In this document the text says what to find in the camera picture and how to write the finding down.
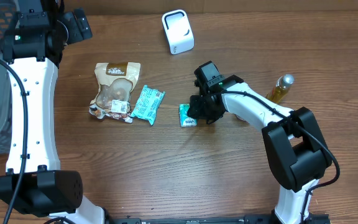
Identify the green white tissue pack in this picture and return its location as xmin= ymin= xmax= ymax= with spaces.
xmin=179 ymin=104 xmax=197 ymax=128

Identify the teal snack packet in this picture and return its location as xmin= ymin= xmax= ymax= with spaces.
xmin=131 ymin=85 xmax=165 ymax=126

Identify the brown and white snack bag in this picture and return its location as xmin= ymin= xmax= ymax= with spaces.
xmin=89 ymin=62 xmax=141 ymax=123

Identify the yellow dish soap bottle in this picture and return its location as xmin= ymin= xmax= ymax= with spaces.
xmin=266 ymin=74 xmax=295 ymax=104

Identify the green lid seasoning jar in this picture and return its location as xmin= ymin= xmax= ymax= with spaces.
xmin=235 ymin=114 xmax=247 ymax=121

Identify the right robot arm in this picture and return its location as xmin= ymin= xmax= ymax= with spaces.
xmin=187 ymin=61 xmax=340 ymax=223

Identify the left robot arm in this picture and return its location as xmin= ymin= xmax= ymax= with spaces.
xmin=0 ymin=0 xmax=110 ymax=223

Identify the white barcode scanner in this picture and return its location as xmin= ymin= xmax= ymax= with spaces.
xmin=162 ymin=9 xmax=195 ymax=55

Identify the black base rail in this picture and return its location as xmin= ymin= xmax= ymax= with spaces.
xmin=54 ymin=213 xmax=332 ymax=224

